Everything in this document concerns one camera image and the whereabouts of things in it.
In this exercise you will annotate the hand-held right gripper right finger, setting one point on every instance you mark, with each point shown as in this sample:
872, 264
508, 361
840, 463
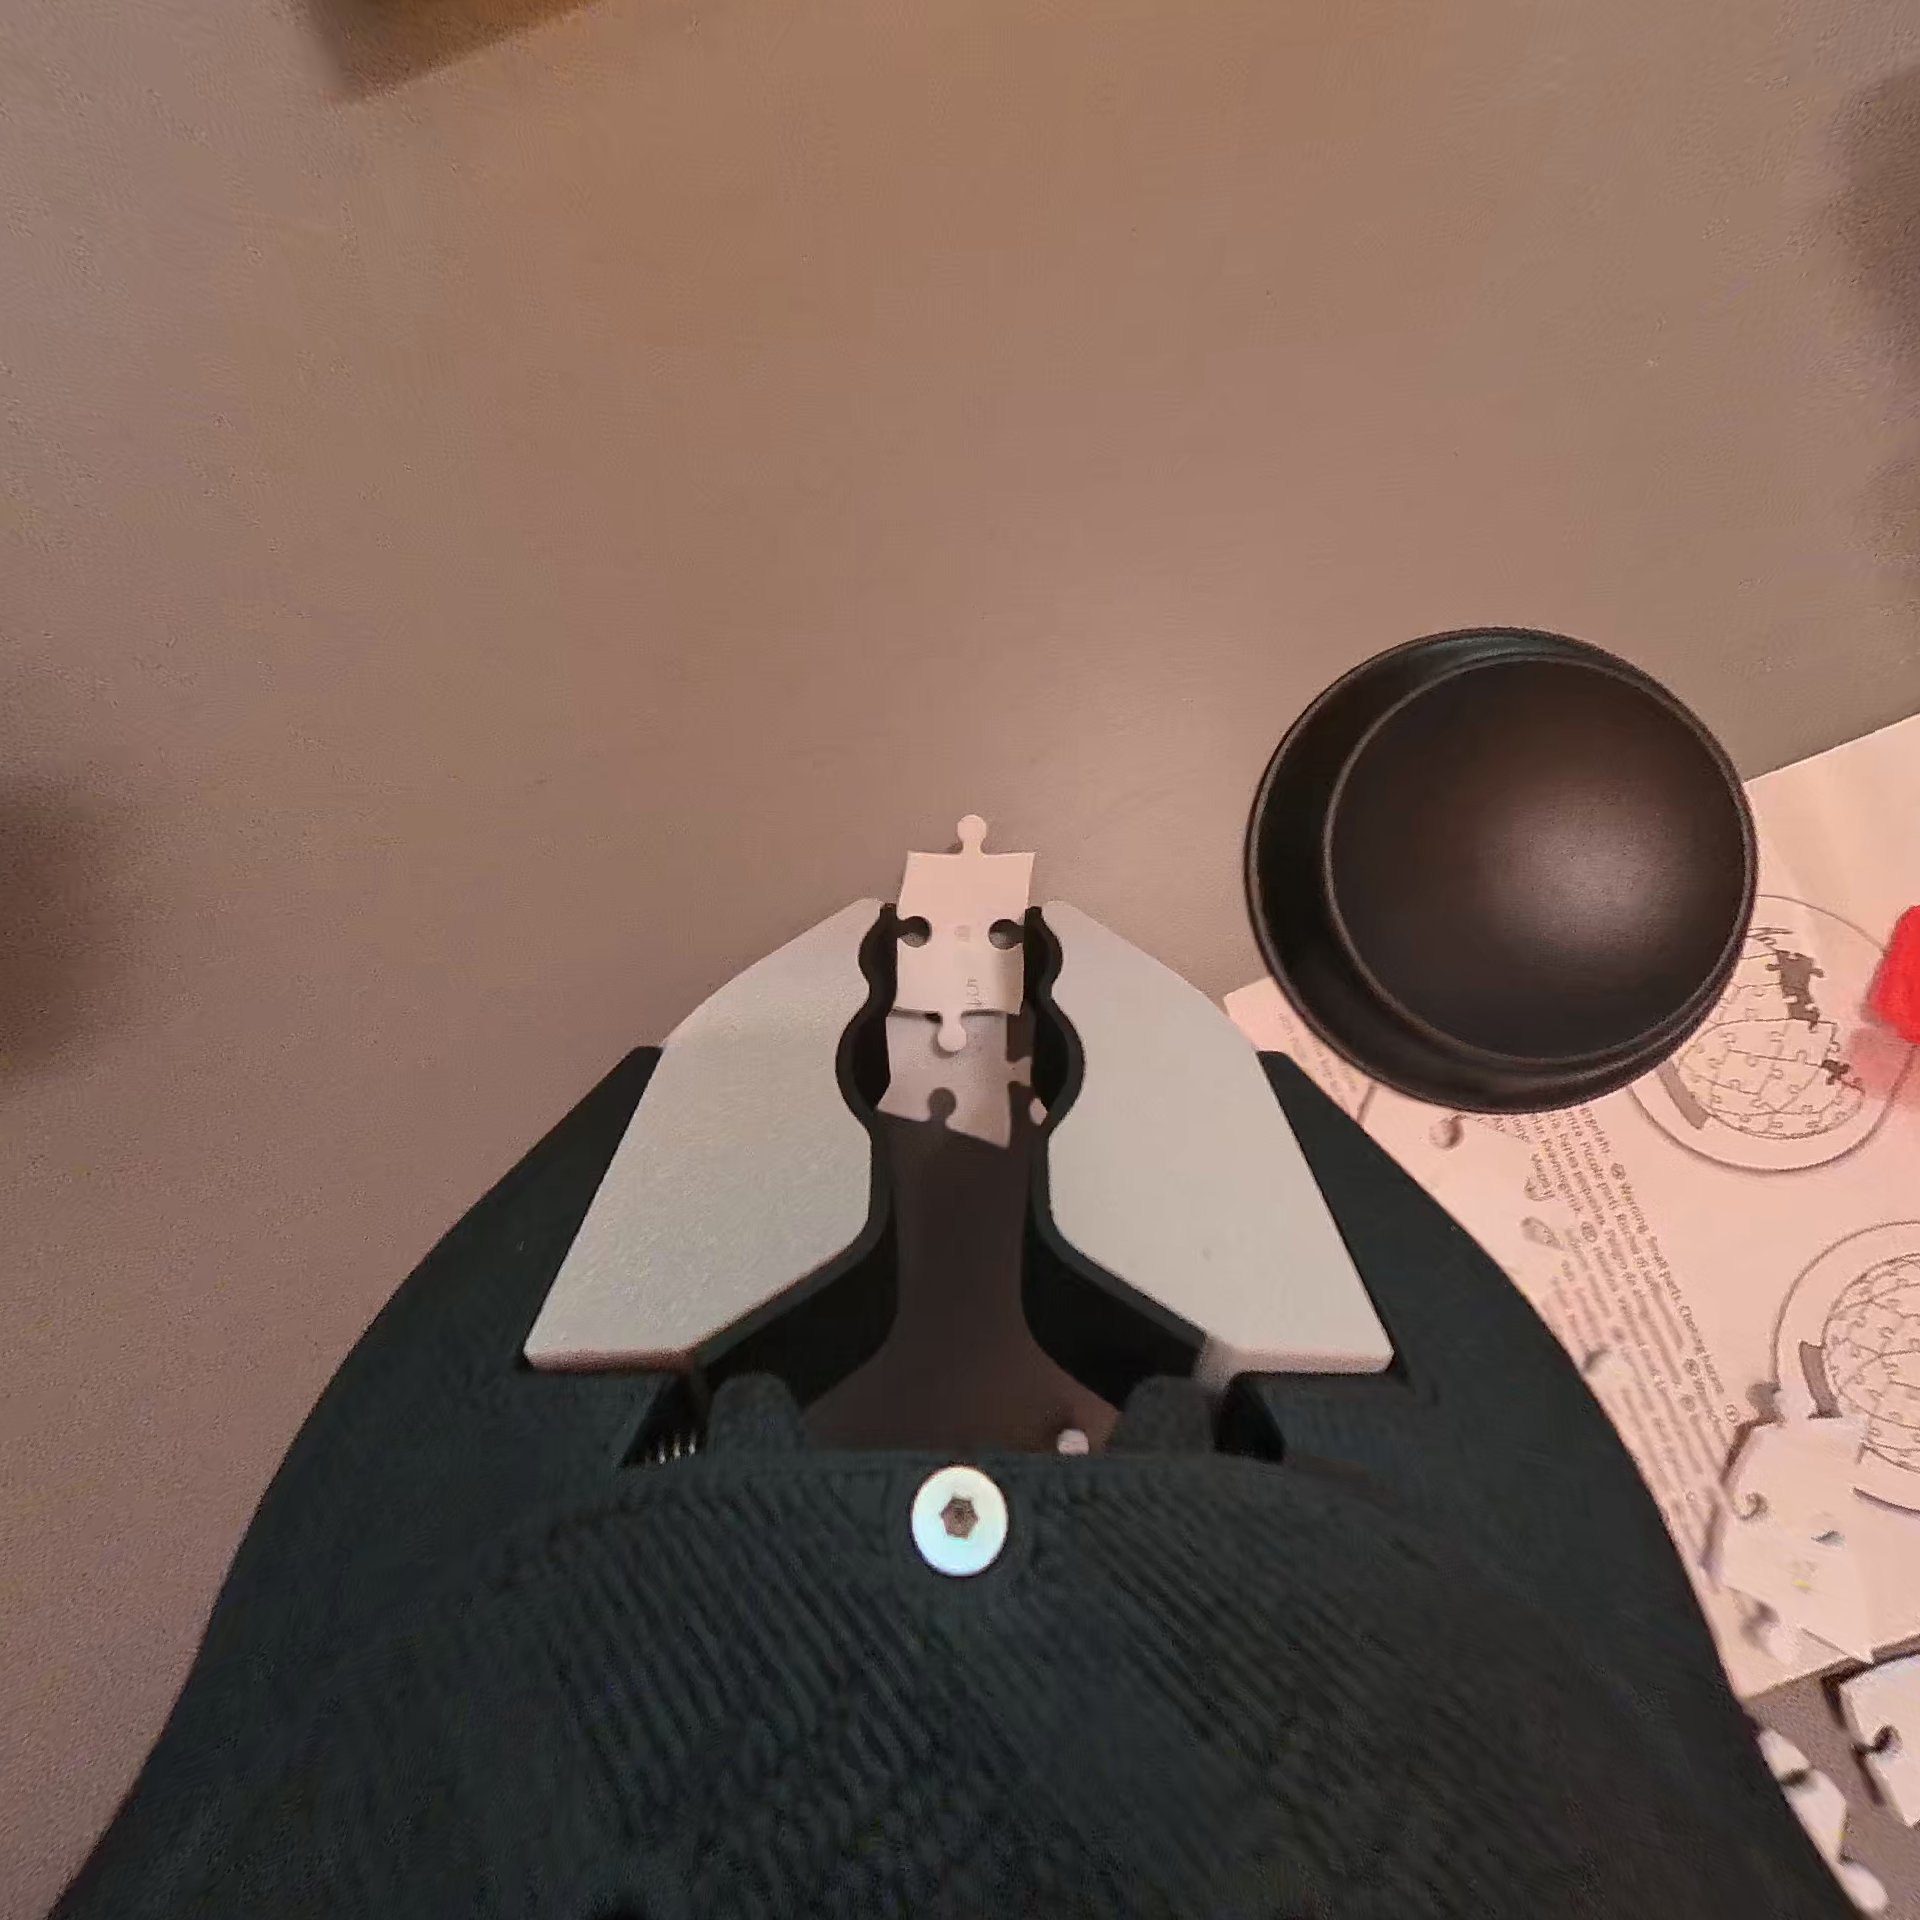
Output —
1202, 1184

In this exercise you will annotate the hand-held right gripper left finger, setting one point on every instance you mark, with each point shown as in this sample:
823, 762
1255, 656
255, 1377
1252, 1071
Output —
722, 1201

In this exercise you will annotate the white puzzle piece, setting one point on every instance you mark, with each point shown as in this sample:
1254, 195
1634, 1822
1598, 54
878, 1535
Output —
960, 967
974, 1088

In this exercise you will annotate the black round ball stand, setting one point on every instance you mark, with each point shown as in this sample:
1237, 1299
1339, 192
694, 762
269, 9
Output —
1500, 870

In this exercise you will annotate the pile of white puzzle pieces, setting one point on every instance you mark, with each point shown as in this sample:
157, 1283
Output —
1816, 1530

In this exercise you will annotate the printed instruction sheet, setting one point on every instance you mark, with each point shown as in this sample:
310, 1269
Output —
1651, 1245

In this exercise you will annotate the red object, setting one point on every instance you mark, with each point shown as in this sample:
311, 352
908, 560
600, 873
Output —
1893, 974

